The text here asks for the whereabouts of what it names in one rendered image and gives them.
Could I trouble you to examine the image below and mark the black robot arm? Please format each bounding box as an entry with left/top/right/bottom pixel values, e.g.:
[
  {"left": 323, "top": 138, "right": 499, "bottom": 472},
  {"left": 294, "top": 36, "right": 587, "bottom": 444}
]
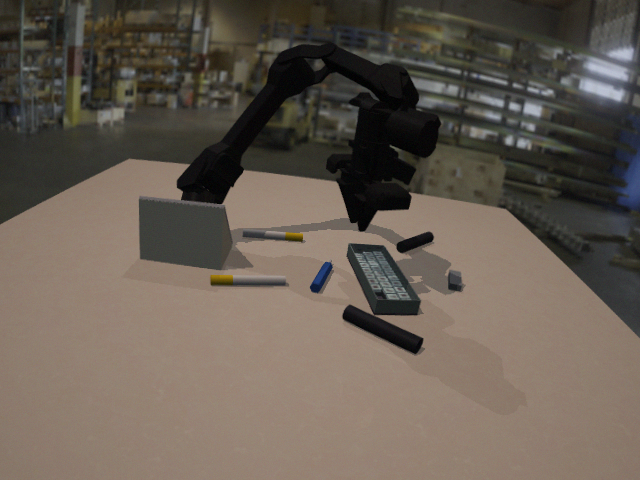
[{"left": 177, "top": 43, "right": 442, "bottom": 204}]

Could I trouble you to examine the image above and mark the grey letter keyboard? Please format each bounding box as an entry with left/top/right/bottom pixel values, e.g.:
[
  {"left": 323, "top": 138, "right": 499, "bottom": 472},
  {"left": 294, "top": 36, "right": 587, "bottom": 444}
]
[{"left": 347, "top": 243, "right": 422, "bottom": 316}]

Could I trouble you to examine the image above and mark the black cylinder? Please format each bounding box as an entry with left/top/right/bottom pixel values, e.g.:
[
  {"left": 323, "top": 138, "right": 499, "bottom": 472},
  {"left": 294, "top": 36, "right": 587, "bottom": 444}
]
[
  {"left": 396, "top": 231, "right": 433, "bottom": 253},
  {"left": 343, "top": 305, "right": 424, "bottom": 354}
]

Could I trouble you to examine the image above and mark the blue stylus with grey tip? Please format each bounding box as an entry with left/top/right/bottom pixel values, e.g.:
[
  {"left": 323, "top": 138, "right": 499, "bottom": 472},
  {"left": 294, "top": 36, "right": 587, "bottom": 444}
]
[{"left": 310, "top": 260, "right": 333, "bottom": 293}]

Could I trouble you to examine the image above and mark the white and yellow cylinder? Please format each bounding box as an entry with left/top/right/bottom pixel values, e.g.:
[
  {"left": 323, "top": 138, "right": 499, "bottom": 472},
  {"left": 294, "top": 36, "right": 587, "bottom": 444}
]
[
  {"left": 243, "top": 229, "right": 303, "bottom": 242},
  {"left": 211, "top": 275, "right": 286, "bottom": 286}
]

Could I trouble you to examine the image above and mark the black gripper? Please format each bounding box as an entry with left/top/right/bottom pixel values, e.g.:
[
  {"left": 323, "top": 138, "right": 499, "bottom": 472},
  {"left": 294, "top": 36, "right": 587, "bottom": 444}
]
[{"left": 326, "top": 136, "right": 412, "bottom": 232}]

